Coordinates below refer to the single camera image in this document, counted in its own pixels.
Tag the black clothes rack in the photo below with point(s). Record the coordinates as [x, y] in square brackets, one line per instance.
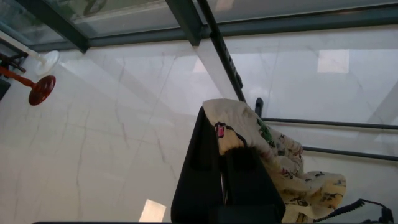
[227, 59]

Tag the cream printed garment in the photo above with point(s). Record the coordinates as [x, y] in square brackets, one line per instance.
[286, 161]

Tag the window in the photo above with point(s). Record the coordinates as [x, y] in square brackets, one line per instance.
[124, 15]

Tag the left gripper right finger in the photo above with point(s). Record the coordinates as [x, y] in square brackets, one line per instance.
[252, 186]

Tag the white stand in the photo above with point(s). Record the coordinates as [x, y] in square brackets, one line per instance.
[48, 60]

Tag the red stand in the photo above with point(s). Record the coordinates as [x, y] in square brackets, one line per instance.
[42, 90]

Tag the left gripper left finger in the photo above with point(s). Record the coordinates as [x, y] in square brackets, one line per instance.
[199, 186]

